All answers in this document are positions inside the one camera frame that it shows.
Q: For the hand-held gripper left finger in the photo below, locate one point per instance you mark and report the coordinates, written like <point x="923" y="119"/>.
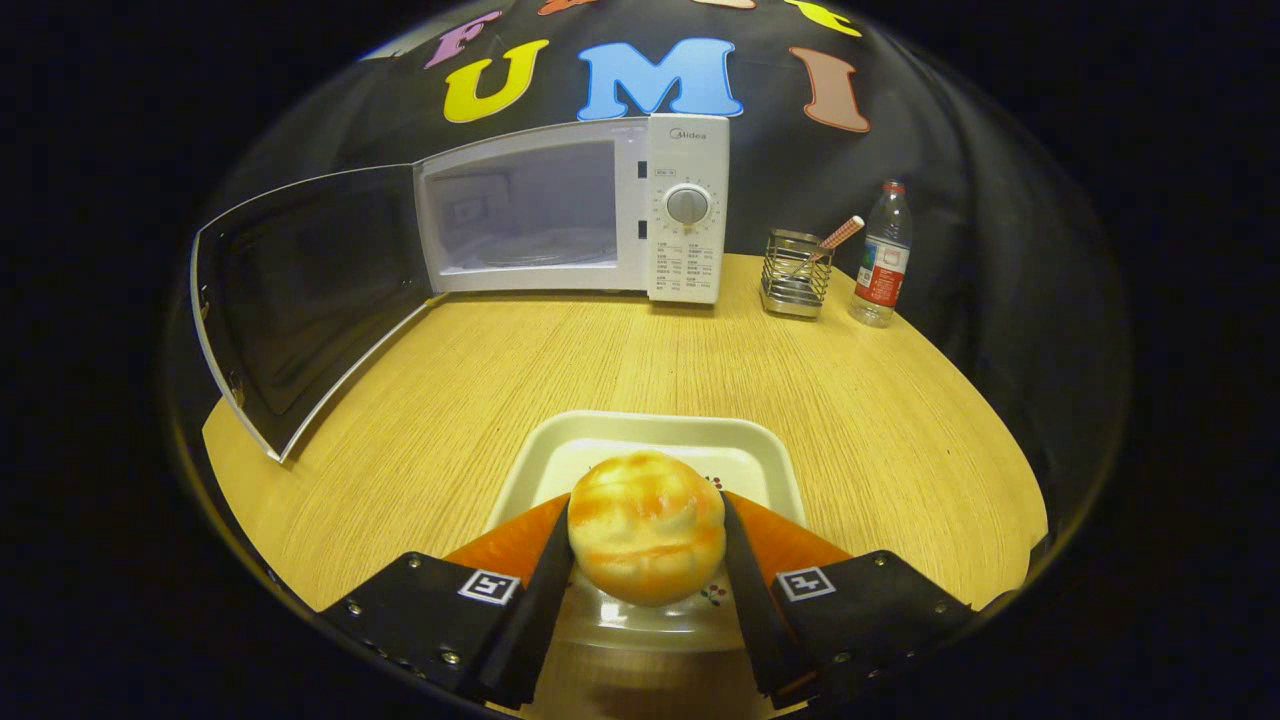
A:
<point x="535" y="620"/>

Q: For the round golden bread bun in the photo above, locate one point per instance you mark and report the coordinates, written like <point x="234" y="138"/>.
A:
<point x="645" y="530"/>

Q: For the white microwave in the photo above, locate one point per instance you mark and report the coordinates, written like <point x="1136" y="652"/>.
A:
<point x="700" y="150"/>

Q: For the cream square plate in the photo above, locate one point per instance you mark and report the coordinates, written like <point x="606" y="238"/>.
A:
<point x="650" y="435"/>

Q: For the pink striped straw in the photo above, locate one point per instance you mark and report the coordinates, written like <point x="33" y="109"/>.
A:
<point x="842" y="235"/>

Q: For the clear plastic water bottle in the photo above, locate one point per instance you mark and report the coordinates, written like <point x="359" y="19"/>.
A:
<point x="881" y="270"/>

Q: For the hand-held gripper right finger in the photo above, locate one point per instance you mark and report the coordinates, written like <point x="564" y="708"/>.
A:
<point x="755" y="610"/>

